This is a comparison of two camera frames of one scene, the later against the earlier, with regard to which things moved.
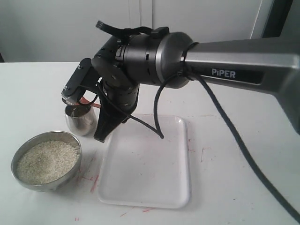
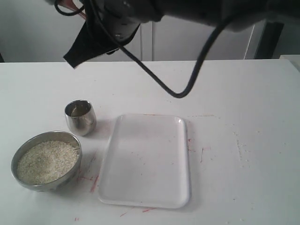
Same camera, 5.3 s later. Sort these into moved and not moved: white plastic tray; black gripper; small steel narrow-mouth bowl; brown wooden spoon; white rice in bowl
Moved: black gripper; brown wooden spoon
Not moved: white plastic tray; small steel narrow-mouth bowl; white rice in bowl
